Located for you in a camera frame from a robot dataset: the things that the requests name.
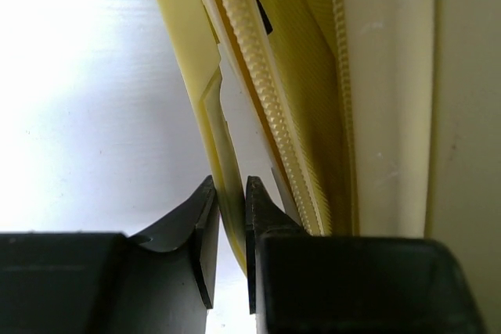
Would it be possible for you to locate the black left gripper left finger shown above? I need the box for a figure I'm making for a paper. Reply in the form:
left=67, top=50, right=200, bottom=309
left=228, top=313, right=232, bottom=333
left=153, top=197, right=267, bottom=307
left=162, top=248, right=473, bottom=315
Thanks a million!
left=1, top=178, right=218, bottom=333

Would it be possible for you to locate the yellow hard-shell suitcase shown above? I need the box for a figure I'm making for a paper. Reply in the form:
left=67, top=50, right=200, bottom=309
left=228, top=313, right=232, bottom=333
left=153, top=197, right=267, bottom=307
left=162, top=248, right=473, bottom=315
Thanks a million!
left=139, top=0, right=501, bottom=276

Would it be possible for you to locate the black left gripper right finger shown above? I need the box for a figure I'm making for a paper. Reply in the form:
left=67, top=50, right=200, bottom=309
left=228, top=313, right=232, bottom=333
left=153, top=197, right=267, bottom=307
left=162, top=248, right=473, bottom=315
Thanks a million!
left=245, top=176, right=486, bottom=333

